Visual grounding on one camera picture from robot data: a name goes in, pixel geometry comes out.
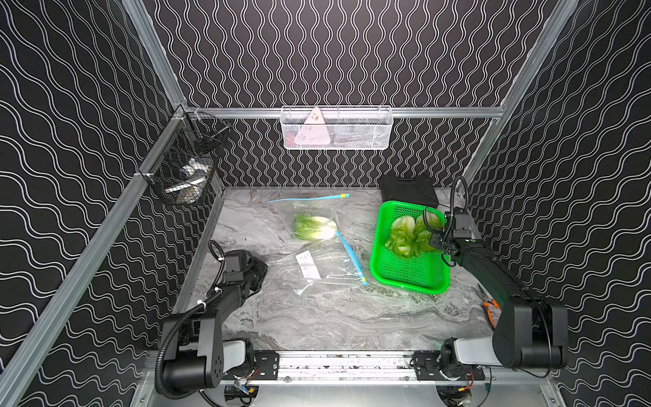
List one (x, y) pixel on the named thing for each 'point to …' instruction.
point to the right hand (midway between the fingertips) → (443, 235)
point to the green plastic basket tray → (425, 272)
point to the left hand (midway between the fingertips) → (267, 259)
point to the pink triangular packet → (314, 131)
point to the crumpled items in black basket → (192, 177)
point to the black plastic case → (413, 189)
